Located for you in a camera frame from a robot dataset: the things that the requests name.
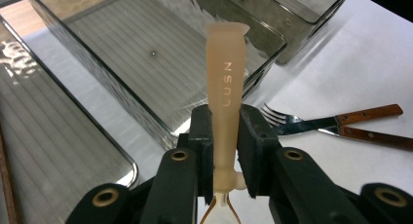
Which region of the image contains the smoky clear plastic bin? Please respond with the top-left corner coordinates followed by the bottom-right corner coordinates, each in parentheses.
top-left (0, 14), bottom-right (140, 224)
top-left (181, 0), bottom-right (354, 66)
top-left (25, 0), bottom-right (288, 151)

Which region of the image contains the brown wooden chopstick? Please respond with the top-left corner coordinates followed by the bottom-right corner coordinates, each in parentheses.
top-left (0, 126), bottom-right (17, 224)

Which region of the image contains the knife with wooden handle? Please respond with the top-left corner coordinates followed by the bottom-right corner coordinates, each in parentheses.
top-left (316, 125), bottom-right (413, 152)

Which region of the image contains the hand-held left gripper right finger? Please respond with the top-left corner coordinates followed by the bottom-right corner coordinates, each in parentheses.
top-left (237, 103), bottom-right (371, 224)

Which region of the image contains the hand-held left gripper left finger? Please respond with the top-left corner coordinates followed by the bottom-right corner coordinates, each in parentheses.
top-left (139, 103), bottom-right (215, 224)

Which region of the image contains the fork with wooden handle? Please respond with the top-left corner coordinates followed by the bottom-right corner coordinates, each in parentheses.
top-left (261, 102), bottom-right (404, 136)

